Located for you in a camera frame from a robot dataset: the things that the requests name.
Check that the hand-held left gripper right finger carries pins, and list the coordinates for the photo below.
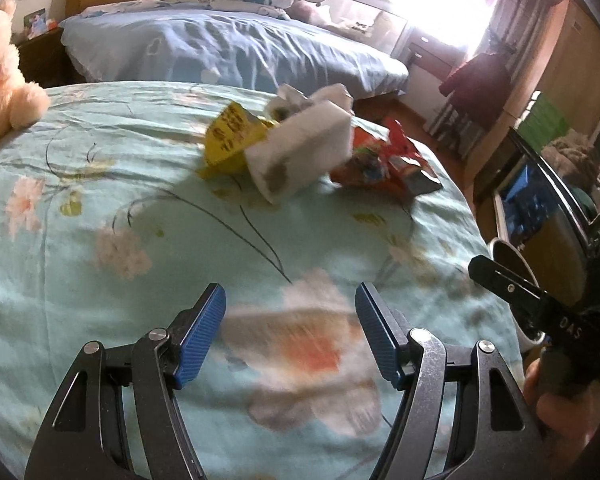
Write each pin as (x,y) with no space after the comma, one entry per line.
(377,330)

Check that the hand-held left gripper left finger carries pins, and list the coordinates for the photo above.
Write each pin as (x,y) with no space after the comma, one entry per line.
(202,332)

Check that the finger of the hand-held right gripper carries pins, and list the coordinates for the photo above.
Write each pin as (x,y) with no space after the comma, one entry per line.
(510,290)

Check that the white bin with black liner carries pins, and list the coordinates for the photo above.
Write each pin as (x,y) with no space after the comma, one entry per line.
(505,262)

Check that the red snack packet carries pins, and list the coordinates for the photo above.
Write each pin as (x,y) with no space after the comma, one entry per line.
(410,160)

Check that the printed paper wad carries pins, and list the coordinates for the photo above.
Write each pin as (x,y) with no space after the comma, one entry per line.
(300,150)

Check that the yellow wrapper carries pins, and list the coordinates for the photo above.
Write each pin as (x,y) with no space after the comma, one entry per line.
(230,135)

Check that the printed paper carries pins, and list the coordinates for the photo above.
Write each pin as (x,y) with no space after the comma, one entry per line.
(285,102)

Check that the person's right hand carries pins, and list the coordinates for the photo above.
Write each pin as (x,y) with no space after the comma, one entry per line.
(555,412)

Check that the black framed cabinet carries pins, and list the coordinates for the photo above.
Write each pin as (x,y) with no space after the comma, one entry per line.
(545,210)

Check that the green floral sheet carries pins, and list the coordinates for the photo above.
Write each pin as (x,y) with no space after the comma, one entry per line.
(130,185)

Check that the stack of green boxes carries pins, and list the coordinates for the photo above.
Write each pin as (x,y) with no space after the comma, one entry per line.
(542,120)

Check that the dark red coat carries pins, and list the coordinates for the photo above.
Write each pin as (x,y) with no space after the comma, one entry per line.
(480,85)

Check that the bed with blue sheet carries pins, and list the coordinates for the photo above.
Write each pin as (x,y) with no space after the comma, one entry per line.
(230,45)

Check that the dark wooden nightstand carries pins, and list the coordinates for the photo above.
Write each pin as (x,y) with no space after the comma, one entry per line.
(45,60)

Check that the cream teddy bear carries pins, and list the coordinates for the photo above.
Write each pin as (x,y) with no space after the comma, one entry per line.
(5,80)

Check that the pink plush toy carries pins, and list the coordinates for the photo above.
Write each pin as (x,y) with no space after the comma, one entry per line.
(307,10)

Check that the light blue pillow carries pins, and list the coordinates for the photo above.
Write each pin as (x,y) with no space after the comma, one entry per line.
(115,7)

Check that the white bed guard rail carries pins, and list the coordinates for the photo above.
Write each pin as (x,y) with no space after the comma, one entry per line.
(340,2)

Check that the photo frame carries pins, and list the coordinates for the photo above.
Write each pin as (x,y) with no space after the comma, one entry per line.
(35,22)

